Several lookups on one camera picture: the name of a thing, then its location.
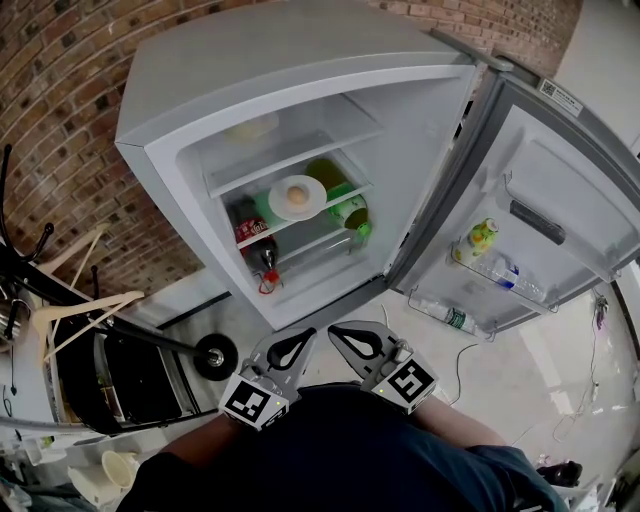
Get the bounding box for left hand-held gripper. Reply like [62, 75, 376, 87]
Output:
[221, 326, 319, 433]

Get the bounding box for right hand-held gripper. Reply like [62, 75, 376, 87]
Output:
[327, 323, 436, 417]

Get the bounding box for white plate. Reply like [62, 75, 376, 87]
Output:
[267, 175, 328, 222]

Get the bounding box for grey fridge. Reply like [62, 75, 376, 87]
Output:
[114, 0, 640, 345]

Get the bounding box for person's right forearm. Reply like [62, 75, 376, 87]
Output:
[412, 394, 509, 454]

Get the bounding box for person's left forearm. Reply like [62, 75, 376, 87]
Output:
[149, 413, 237, 464]

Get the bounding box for clear water bottle green label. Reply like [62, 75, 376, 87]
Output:
[423, 298, 480, 335]

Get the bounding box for dark cola bottle red label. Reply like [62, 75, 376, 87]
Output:
[226, 196, 284, 296]

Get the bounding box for yellow-green drink bottle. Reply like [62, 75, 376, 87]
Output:
[451, 216, 501, 267]

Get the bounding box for clear water bottle blue label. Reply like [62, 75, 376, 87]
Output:
[478, 253, 547, 302]

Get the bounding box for green glass bottle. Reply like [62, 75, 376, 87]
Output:
[305, 158, 374, 239]

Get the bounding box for black cabinet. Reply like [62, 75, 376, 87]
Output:
[92, 324, 185, 434]

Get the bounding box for black door shelf bar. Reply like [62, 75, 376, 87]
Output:
[508, 199, 567, 246]

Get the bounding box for cream plastic bucket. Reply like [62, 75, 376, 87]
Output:
[101, 448, 140, 490]

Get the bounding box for black object on floor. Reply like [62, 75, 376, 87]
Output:
[536, 460, 584, 490]

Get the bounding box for wooden clothes hanger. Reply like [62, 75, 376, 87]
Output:
[36, 221, 112, 292]
[31, 289, 146, 364]

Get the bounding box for white floor cable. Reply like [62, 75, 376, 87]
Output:
[379, 303, 482, 407]

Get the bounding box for thin tangled floor cables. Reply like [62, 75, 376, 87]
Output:
[548, 293, 613, 444]

